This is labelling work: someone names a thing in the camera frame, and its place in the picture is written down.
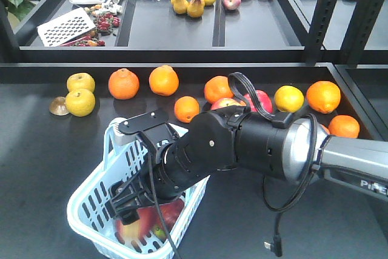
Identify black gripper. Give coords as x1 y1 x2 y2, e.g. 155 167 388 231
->
105 146 209 224

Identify dark red apple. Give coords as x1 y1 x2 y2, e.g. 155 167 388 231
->
152 198 184 241
115 207 156 244

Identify light blue plastic basket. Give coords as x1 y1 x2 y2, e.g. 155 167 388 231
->
67 116 210 259

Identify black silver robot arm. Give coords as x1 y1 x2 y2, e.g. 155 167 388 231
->
106 106 387 224

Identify orange behind red apples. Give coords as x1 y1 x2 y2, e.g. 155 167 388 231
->
204 76 234 104

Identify yellow pear-apple front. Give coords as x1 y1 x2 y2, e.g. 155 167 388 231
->
65 89 96 117

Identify yellow pear-apple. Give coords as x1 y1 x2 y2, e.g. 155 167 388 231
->
65 89 96 117
67 72 95 92

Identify small orange centre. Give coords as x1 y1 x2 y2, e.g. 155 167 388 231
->
174 96 199 123

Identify small orange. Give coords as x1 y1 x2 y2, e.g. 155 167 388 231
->
174 96 199 123
320 124 330 135
329 115 360 138

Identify brown mushroom cap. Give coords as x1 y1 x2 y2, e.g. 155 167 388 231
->
49 96 69 116

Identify orange back left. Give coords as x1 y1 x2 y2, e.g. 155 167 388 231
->
109 68 139 100

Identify orange back middle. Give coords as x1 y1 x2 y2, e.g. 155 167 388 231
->
149 65 179 96

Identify yellow pear-apple back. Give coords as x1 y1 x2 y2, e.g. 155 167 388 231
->
67 72 95 92

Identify bright red apple left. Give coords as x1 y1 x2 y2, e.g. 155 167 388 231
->
210 98 243 110

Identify bright red apple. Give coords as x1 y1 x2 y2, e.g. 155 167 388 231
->
244 90 273 113
210 98 243 110

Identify black wooden display stand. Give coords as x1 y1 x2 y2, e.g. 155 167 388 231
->
0 0 388 259

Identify bright red apple right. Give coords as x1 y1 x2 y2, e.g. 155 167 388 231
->
244 90 273 113

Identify white perforated grater tray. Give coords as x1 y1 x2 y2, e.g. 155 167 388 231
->
37 8 96 47

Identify yellow round citrus fruit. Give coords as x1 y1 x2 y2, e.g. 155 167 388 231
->
274 86 304 113

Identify brown pear left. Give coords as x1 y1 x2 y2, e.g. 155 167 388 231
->
170 0 189 15

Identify brown pear middle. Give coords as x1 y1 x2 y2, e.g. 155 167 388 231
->
187 0 205 18

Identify small orange front left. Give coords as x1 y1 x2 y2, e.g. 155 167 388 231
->
320 124 330 135

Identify large orange with nub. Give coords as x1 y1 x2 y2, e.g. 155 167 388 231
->
306 81 341 114

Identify pink apple front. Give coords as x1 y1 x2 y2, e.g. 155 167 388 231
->
223 0 241 11

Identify small orange front right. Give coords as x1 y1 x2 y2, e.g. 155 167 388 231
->
329 115 360 138

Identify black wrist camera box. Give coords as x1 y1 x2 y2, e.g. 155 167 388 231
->
113 109 169 146

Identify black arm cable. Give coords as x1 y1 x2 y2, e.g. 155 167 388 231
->
147 72 319 259

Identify black upright shelf post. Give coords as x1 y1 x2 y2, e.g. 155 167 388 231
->
304 0 387 66

